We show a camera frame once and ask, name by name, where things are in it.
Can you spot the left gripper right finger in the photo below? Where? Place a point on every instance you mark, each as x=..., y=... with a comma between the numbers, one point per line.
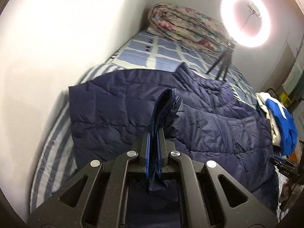
x=162, y=158

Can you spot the phone holder clamp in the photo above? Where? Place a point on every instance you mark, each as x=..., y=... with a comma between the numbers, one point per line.
x=253, y=10

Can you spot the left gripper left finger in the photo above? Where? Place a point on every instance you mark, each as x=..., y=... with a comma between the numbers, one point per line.
x=144, y=152

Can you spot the ring light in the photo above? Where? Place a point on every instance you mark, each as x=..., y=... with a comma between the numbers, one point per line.
x=236, y=32

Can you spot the blue striped bed sheet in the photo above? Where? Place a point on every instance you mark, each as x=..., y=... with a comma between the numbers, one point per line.
x=56, y=163

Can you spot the yellow box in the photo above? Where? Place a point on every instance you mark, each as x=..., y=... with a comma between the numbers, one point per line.
x=285, y=100

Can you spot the navy blue puffer jacket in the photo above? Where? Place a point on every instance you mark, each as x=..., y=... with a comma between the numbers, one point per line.
x=111, y=111

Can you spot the blue checkered blanket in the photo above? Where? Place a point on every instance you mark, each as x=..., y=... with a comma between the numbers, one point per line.
x=149, y=51

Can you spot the floral rolled quilt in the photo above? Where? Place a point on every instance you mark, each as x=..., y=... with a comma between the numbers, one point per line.
x=188, y=26

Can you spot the clothes drying rack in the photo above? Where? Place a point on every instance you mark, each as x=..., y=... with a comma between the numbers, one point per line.
x=293, y=85

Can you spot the black tripod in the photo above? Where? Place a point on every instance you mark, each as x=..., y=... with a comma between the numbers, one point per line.
x=225, y=60

